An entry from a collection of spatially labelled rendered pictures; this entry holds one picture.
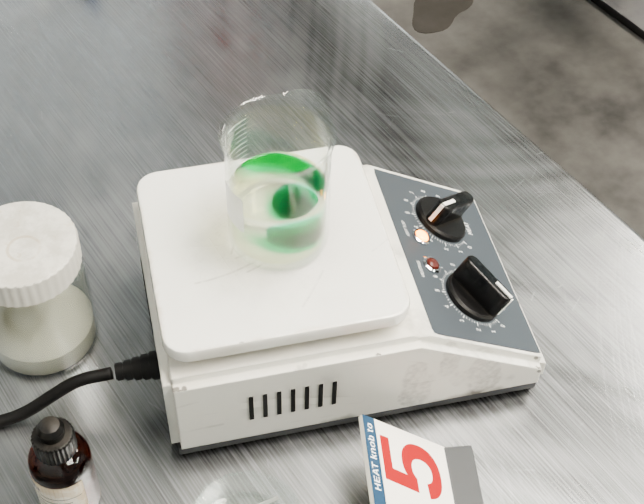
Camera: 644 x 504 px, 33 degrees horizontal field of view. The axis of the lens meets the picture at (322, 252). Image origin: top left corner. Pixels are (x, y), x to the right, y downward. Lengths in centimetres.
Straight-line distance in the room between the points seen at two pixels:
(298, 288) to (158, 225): 8
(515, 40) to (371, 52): 67
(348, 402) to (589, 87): 89
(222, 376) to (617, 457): 21
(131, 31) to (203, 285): 33
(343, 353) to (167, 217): 11
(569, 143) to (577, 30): 21
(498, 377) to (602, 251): 14
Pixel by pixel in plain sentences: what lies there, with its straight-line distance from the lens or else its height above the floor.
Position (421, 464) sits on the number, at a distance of 56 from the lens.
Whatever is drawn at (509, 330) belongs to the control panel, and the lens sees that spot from 59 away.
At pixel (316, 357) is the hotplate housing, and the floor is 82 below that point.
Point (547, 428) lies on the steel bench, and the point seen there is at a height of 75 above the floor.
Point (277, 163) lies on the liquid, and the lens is 54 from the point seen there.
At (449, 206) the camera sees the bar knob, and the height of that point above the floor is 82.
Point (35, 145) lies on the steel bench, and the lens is 74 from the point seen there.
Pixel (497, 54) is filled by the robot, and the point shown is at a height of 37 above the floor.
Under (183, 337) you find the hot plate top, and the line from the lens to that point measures 52.
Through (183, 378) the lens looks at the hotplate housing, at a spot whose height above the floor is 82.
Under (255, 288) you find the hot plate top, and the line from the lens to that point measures 53.
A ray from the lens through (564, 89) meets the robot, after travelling 139.
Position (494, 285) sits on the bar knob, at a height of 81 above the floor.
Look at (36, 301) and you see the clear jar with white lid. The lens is 57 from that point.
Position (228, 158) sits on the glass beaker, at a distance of 49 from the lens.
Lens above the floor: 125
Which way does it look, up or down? 49 degrees down
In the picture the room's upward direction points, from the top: 2 degrees clockwise
